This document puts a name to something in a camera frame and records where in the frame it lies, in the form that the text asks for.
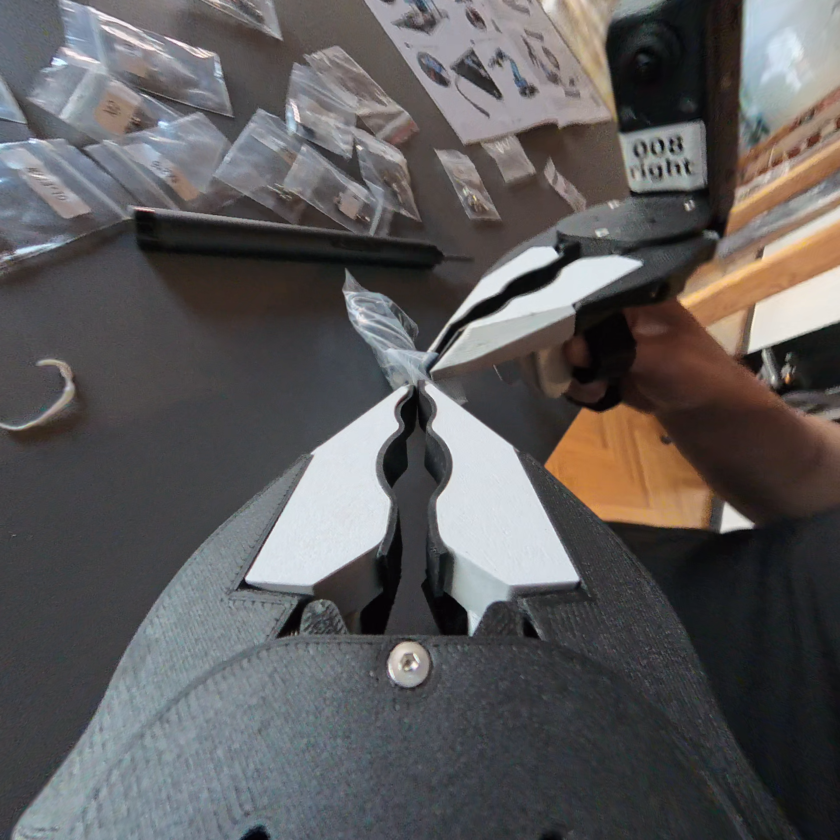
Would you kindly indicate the person's dark clothing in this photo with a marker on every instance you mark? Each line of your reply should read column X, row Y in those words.
column 754, row 656

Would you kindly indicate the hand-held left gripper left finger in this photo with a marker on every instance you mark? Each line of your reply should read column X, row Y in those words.
column 321, row 525

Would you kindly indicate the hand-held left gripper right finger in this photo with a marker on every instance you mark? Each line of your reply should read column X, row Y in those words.
column 505, row 525

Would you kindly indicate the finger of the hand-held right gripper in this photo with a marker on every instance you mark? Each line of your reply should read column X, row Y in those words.
column 512, row 272
column 512, row 341

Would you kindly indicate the pile of clear screw bags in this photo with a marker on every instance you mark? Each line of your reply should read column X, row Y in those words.
column 275, row 157

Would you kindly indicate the curved white plastic scrap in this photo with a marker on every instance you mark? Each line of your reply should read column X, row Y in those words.
column 69, row 394

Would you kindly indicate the printed instruction sheet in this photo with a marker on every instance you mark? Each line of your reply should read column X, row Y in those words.
column 499, row 72

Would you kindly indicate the dark grey desk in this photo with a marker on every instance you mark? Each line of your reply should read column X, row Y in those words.
column 164, row 525

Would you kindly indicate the person's right forearm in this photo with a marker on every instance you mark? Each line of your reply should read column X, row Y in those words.
column 774, row 459

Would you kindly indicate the black screwdriver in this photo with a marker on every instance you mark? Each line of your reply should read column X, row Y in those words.
column 262, row 236

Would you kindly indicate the person's right hand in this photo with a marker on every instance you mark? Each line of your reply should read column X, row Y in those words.
column 682, row 361

